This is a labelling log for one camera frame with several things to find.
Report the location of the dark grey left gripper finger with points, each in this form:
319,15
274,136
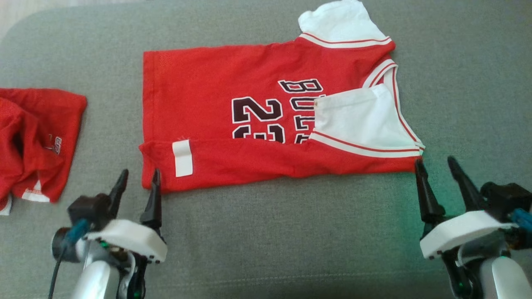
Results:
118,191
153,207

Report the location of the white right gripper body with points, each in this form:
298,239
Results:
461,232

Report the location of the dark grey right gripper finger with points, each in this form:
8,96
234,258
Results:
427,199
467,187

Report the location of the red basketball shorts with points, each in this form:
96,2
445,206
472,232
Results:
37,141

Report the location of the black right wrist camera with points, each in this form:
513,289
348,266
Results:
505,199

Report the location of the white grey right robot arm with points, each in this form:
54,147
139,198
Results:
498,274

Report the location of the red basketball jersey white sleeves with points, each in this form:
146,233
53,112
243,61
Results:
208,108

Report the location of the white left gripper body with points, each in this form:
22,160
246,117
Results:
133,238

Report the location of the large grey sofa chaise cushion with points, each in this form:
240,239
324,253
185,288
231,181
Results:
266,241

